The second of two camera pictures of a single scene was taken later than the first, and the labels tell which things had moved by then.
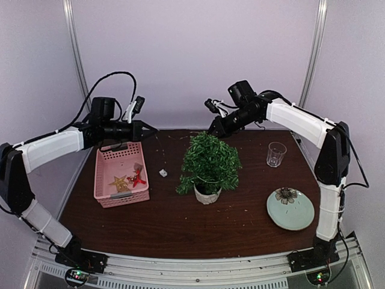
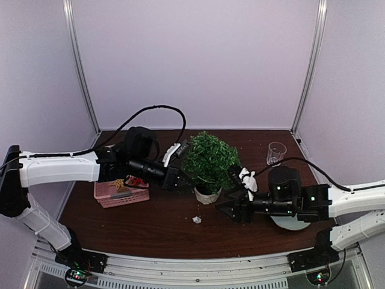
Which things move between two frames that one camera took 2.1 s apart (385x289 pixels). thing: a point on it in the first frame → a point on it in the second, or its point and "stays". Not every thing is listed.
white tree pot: (204, 198) stays
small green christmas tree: (208, 161) stays
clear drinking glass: (275, 154) stays
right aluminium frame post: (316, 42) stays
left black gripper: (136, 130) → (171, 178)
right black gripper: (224, 130) → (241, 207)
